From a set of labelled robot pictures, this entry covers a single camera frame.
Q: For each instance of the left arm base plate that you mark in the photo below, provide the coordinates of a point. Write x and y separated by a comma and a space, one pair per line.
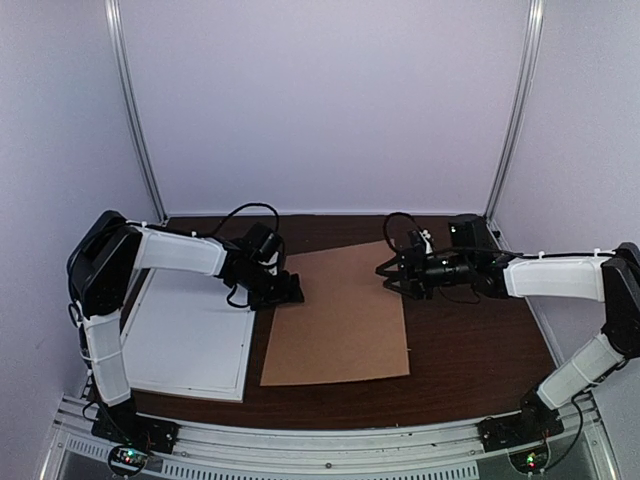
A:
123, 424

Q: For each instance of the aluminium corner post left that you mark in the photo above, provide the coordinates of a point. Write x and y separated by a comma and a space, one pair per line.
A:
117, 36

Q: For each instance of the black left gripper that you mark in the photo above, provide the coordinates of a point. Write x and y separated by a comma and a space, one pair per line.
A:
287, 293

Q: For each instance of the white picture frame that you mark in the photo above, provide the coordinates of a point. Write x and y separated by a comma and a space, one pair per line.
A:
245, 370

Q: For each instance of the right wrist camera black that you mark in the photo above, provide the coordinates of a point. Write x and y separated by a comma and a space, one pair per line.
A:
469, 230

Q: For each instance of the aluminium front rail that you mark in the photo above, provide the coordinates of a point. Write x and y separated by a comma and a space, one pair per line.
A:
441, 451

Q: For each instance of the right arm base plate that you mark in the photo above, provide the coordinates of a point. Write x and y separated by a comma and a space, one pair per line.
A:
534, 422

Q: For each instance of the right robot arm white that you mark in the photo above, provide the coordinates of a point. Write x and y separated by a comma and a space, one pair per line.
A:
603, 285

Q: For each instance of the aluminium corner post right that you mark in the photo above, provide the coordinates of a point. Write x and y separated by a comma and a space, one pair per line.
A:
529, 59

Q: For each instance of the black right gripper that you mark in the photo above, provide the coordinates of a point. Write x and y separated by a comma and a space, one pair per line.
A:
414, 270

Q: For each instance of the left controller board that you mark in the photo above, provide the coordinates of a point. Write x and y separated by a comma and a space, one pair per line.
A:
127, 461

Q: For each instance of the right controller board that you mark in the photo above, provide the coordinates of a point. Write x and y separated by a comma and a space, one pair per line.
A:
530, 461

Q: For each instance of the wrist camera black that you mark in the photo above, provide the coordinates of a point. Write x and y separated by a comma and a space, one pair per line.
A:
261, 242
469, 230

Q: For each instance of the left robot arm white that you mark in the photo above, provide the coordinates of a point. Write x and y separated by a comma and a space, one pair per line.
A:
101, 267

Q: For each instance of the red and dark photo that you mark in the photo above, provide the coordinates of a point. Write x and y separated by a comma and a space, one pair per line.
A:
185, 345

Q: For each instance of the aluminium corner post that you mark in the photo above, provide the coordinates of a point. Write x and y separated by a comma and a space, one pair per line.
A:
529, 59
117, 36

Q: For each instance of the controller board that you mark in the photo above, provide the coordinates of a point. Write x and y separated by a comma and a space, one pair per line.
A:
530, 461
127, 461

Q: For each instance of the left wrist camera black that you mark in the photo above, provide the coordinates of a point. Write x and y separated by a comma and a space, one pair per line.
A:
261, 242

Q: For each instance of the brown backing board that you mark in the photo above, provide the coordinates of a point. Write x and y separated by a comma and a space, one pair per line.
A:
348, 329

